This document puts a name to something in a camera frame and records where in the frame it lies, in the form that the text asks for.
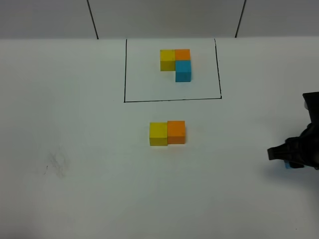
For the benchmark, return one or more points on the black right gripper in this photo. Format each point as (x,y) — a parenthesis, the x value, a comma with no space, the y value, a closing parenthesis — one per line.
(309,138)

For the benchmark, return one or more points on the blue template block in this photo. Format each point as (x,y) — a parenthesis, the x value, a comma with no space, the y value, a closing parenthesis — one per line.
(183,71)

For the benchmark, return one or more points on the orange template block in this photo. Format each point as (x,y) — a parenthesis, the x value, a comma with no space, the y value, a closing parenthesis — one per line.
(182,55)

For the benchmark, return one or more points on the yellow template block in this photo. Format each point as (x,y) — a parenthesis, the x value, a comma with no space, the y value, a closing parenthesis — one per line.
(167,60)

